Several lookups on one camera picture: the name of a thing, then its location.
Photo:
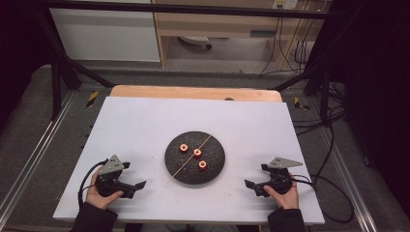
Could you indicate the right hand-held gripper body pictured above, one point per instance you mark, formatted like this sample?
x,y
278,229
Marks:
x,y
279,180

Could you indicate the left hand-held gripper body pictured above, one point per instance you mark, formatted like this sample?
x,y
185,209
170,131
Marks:
x,y
109,183

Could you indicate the thin wooden skewer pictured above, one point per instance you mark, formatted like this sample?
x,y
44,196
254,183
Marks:
x,y
180,169

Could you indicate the cored red hawthorn fruit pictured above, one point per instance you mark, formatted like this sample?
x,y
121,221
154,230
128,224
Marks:
x,y
202,164
197,152
183,148

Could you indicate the round black plate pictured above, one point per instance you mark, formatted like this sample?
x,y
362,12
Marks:
x,y
193,174

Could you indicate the person's left hand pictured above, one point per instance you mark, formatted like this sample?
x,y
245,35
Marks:
x,y
100,201

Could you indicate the person's right hand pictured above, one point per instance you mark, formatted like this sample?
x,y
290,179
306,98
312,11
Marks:
x,y
288,199

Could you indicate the white board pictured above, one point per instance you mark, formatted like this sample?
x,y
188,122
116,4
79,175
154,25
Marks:
x,y
135,129

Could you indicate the yellow black tape strip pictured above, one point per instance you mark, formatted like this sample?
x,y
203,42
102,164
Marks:
x,y
299,103
92,99

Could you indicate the wooden table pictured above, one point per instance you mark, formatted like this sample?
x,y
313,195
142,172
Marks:
x,y
193,92

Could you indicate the white cabinet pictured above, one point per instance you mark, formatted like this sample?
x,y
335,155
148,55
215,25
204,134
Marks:
x,y
103,35

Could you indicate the black curtain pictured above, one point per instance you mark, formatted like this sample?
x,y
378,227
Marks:
x,y
16,48
377,80

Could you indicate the white grey device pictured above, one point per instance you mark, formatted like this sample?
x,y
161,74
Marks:
x,y
195,40

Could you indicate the light wooden desk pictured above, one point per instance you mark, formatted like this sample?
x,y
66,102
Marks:
x,y
206,24

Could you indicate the aluminium floor rail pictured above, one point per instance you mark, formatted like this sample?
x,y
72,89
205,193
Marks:
x,y
351,187
38,145

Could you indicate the white wall socket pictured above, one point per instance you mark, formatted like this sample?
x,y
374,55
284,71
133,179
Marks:
x,y
285,4

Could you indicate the black metal frame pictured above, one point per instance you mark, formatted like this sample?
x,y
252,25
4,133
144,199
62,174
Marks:
x,y
193,9

